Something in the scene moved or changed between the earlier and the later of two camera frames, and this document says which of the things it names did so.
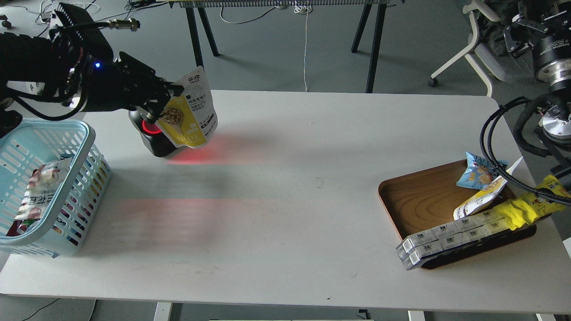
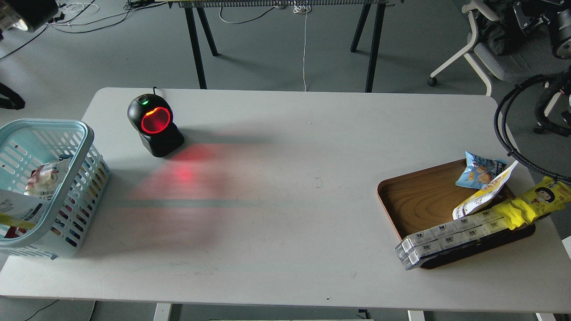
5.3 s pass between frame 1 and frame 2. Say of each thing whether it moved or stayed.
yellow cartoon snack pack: stayed
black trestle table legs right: stayed
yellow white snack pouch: moved
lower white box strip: stayed
